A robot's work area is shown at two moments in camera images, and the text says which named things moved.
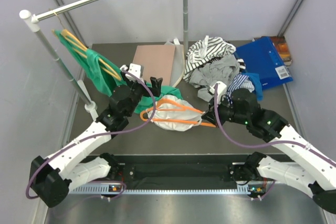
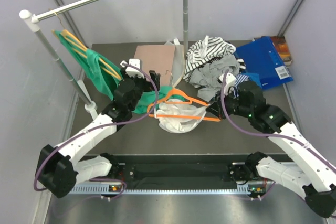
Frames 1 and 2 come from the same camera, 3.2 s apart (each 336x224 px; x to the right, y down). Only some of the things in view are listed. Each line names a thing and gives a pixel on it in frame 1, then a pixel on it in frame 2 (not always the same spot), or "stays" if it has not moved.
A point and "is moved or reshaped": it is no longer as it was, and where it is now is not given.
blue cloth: x=255 y=80 stays
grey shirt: x=223 y=70 stays
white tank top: x=173 y=114 is moved or reshaped
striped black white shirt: x=202 y=52 stays
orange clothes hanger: x=185 y=108 to x=178 y=96
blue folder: x=261 y=57 stays
